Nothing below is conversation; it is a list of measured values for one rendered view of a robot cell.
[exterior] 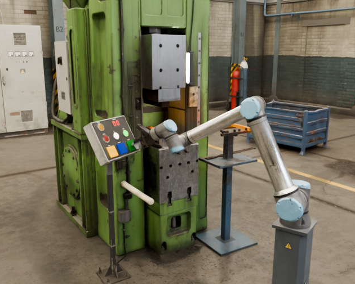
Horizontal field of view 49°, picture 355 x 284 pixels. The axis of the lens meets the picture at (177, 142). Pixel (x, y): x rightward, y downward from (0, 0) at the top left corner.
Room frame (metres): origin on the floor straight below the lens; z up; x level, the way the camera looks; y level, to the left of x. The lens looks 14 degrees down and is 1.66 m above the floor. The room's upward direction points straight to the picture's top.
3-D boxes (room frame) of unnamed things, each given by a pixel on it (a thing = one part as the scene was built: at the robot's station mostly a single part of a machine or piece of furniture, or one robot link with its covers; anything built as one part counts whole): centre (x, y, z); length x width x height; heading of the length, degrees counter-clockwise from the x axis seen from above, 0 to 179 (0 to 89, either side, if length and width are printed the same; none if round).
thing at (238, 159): (3.13, -0.43, 0.75); 0.40 x 0.30 x 0.02; 121
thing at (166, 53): (3.17, 0.14, 1.56); 0.42 x 0.39 x 0.40; 33
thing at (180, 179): (3.18, 0.14, 0.69); 0.56 x 0.38 x 0.45; 33
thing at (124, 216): (2.87, 0.43, 0.36); 0.09 x 0.07 x 0.12; 123
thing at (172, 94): (3.14, 0.18, 1.32); 0.42 x 0.20 x 0.10; 33
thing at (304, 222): (2.24, -0.74, 0.65); 0.19 x 0.19 x 0.10
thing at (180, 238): (3.18, 0.14, 0.23); 0.55 x 0.37 x 0.47; 33
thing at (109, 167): (2.60, 0.48, 0.54); 0.04 x 0.04 x 1.08; 33
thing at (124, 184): (2.70, 0.30, 0.62); 0.44 x 0.05 x 0.05; 33
